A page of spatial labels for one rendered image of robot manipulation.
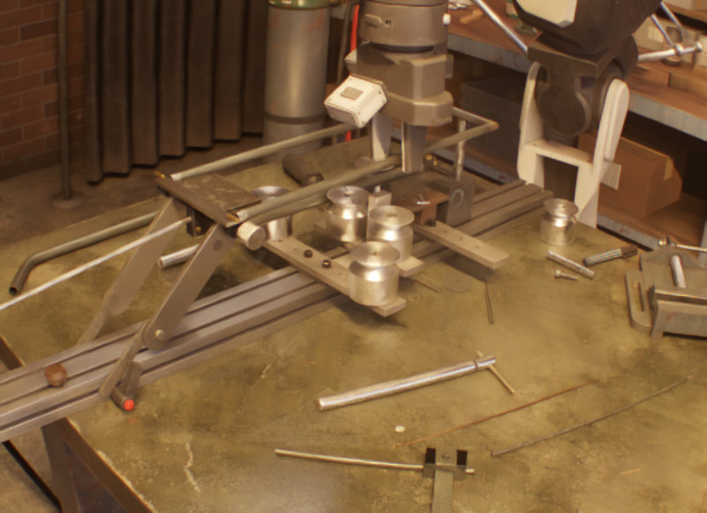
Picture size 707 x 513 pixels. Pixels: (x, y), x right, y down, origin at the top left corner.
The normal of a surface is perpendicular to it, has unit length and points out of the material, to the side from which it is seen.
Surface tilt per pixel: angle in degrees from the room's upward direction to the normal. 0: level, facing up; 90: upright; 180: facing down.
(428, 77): 90
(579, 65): 106
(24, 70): 90
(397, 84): 91
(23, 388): 0
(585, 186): 93
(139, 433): 0
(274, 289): 0
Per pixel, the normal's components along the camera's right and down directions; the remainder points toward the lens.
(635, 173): -0.76, 0.25
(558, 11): -0.77, 0.47
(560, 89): -0.56, 0.57
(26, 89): 0.69, 0.36
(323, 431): 0.06, -0.90
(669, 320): -0.19, 0.43
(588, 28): -0.09, 0.74
